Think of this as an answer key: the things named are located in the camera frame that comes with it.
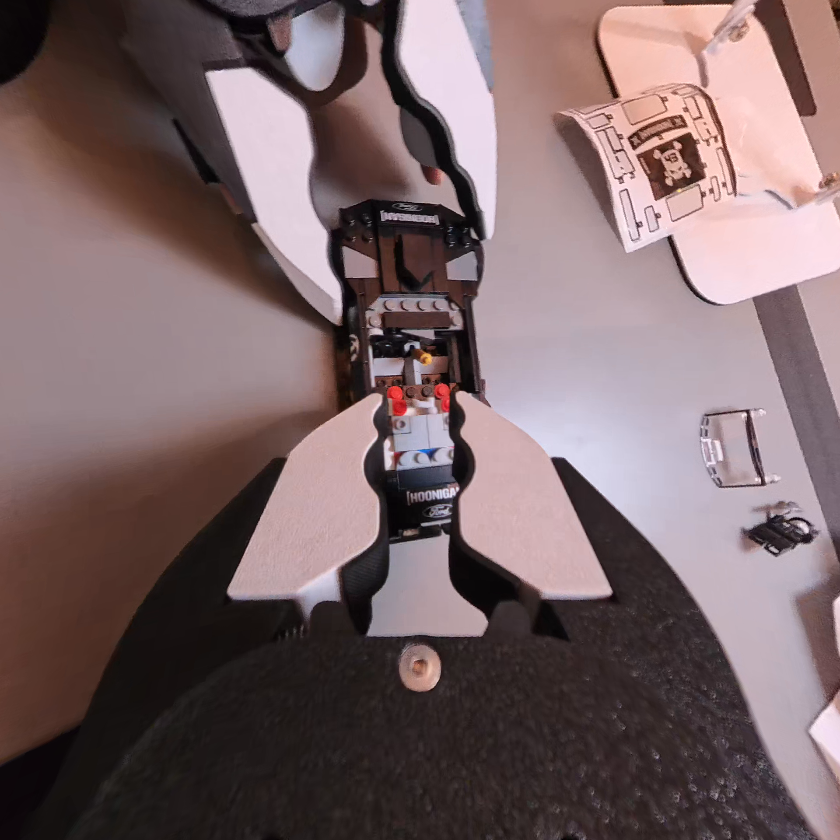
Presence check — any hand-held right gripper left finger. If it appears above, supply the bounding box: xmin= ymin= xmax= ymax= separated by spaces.
xmin=226 ymin=392 xmax=395 ymax=611

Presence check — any sticker sheet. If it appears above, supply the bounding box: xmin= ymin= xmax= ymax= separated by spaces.
xmin=558 ymin=82 xmax=736 ymax=253

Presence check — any clear lego windshield piece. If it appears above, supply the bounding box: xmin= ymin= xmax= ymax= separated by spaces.
xmin=699 ymin=407 xmax=770 ymax=489

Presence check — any white booklet stand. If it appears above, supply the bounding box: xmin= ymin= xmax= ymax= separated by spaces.
xmin=598 ymin=0 xmax=840 ymax=305

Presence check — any small black lego part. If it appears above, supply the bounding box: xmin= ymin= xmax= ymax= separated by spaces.
xmin=745 ymin=503 xmax=821 ymax=560

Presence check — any black lego car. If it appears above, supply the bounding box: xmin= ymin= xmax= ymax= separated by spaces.
xmin=331 ymin=197 xmax=487 ymax=546

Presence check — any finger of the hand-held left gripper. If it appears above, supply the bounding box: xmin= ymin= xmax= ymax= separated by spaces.
xmin=204 ymin=63 xmax=349 ymax=324
xmin=381 ymin=0 xmax=501 ymax=244

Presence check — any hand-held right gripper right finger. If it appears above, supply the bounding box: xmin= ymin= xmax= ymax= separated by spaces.
xmin=449 ymin=389 xmax=615 ymax=607

